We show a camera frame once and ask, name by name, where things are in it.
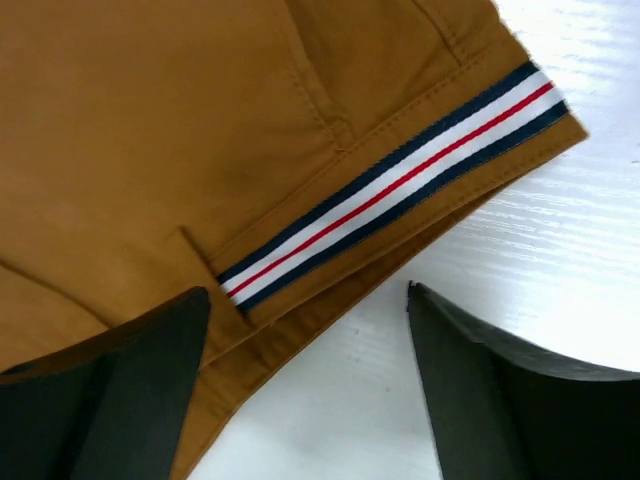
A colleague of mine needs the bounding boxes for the brown trousers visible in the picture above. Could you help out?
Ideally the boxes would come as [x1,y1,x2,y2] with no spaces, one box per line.
[1,1,586,479]

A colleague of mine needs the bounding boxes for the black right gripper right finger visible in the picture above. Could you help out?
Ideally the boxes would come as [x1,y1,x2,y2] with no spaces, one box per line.
[407,282,639,479]

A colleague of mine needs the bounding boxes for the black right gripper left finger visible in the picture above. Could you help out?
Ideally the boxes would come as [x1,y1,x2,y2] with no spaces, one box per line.
[1,287,210,479]

